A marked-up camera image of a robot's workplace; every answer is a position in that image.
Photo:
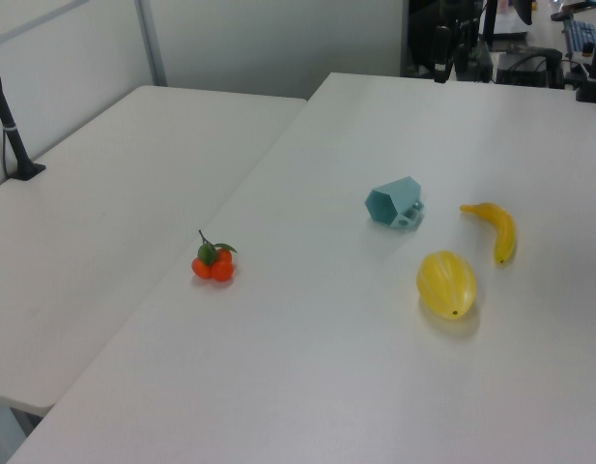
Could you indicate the blue keyboard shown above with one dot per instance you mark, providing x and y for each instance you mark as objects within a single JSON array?
[{"x": 580, "y": 33}]

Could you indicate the black vertical pole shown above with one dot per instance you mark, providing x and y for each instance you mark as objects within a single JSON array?
[{"x": 490, "y": 21}]

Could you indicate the teal hexagonal mug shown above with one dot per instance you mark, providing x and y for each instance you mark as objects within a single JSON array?
[{"x": 393, "y": 202}]

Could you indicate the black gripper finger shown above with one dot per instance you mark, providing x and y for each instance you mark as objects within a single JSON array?
[
  {"x": 461, "y": 68},
  {"x": 441, "y": 73}
]

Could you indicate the black equipment box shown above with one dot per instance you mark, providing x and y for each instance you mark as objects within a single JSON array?
[{"x": 527, "y": 67}]

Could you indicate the orange tangerine cluster with leaves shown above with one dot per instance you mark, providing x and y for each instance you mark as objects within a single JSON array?
[{"x": 214, "y": 263}]

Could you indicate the yellow toy melon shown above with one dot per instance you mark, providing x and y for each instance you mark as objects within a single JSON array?
[{"x": 445, "y": 284}]

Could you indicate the grey partition frame post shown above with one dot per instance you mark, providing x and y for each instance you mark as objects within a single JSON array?
[{"x": 151, "y": 43}]

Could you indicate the black camera stand pole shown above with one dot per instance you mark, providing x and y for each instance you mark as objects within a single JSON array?
[{"x": 10, "y": 126}]

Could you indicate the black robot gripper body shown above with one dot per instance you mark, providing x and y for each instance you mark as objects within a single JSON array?
[{"x": 443, "y": 46}]

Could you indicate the black clamp camera stand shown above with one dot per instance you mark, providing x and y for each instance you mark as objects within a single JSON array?
[{"x": 592, "y": 77}]

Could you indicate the yellow toy banana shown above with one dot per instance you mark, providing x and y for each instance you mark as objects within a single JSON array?
[{"x": 503, "y": 230}]

